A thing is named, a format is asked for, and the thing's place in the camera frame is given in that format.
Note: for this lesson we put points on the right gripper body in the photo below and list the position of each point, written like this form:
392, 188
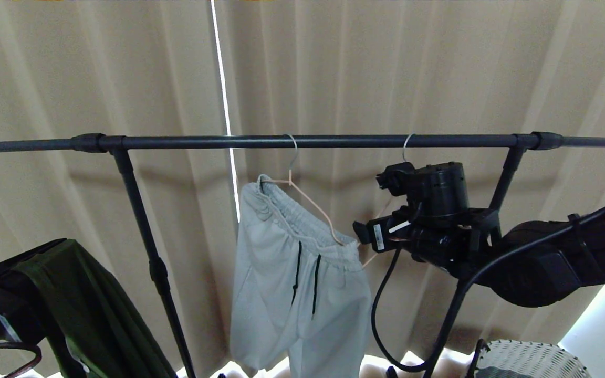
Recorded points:
407, 239

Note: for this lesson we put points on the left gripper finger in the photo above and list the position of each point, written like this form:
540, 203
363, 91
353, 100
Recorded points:
16, 262

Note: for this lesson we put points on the pink clothes hanger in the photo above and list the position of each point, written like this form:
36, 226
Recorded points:
405, 147
310, 202

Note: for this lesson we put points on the green garment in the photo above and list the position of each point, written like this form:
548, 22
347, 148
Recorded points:
92, 315

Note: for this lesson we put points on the pale grey shorts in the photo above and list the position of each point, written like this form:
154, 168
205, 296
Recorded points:
281, 315

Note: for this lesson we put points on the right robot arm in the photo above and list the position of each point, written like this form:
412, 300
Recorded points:
544, 262

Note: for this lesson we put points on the white laundry basket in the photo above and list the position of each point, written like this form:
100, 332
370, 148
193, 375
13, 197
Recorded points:
533, 362

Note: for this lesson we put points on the black clothes rack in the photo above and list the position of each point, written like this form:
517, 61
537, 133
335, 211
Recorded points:
202, 142

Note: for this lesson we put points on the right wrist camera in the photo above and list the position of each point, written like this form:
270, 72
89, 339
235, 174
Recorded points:
394, 176

